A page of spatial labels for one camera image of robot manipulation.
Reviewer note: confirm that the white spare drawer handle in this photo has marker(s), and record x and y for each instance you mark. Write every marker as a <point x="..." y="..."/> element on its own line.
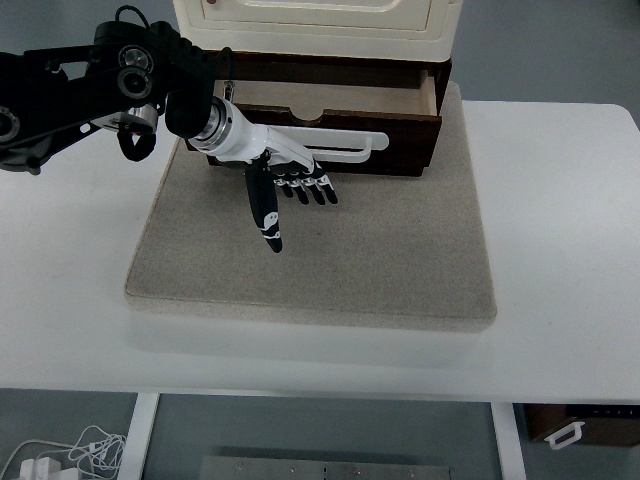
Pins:
<point x="565" y="436"/>

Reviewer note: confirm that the beige fabric pad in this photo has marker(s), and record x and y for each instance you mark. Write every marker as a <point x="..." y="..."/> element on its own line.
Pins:
<point x="394" y="252"/>

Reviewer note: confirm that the left white table leg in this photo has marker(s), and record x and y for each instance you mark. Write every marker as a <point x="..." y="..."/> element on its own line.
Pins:
<point x="138" y="437"/>

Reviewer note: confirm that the grey metal base plate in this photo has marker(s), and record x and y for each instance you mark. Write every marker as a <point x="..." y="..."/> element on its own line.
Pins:
<point x="239" y="468"/>

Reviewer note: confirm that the right white table leg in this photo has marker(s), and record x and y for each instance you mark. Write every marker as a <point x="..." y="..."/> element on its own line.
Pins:
<point x="508" y="441"/>

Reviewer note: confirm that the dark wooden drawer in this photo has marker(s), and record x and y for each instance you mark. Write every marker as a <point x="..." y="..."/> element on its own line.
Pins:
<point x="408" y="118"/>

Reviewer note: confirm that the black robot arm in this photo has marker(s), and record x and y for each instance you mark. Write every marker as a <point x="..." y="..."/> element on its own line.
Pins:
<point x="52" y="98"/>

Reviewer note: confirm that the spare brown drawer box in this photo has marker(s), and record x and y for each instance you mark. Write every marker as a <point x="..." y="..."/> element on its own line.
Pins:
<point x="605" y="425"/>

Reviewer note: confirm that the white table leg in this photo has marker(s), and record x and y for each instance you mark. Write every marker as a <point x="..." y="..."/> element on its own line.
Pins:
<point x="508" y="441"/>
<point x="138" y="437"/>

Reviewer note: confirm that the white power adapter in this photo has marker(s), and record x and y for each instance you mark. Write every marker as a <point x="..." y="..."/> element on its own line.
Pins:
<point x="45" y="468"/>

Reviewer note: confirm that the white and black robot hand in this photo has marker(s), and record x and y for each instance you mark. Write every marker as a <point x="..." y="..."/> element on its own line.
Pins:
<point x="268" y="160"/>

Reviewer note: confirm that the cream upper cabinet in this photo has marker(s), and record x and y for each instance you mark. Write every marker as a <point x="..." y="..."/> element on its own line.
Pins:
<point x="393" y="30"/>

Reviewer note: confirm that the dark wooden drawer housing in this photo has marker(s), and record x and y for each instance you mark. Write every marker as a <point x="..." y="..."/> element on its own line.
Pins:
<point x="322" y="74"/>

